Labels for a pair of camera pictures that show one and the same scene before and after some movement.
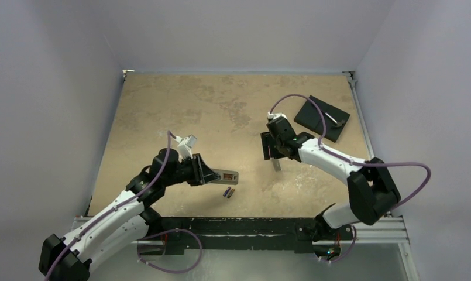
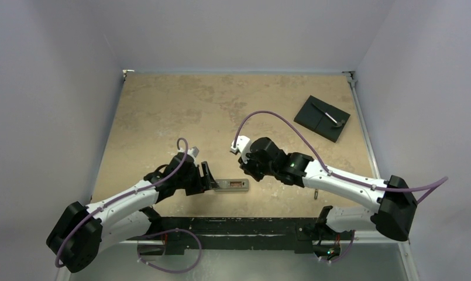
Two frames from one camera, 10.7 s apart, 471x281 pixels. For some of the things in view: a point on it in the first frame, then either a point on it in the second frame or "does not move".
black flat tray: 309,116 does not move
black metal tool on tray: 338,124 does not move
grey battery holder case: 227,177 → 231,185
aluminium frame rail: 351,81 does not move
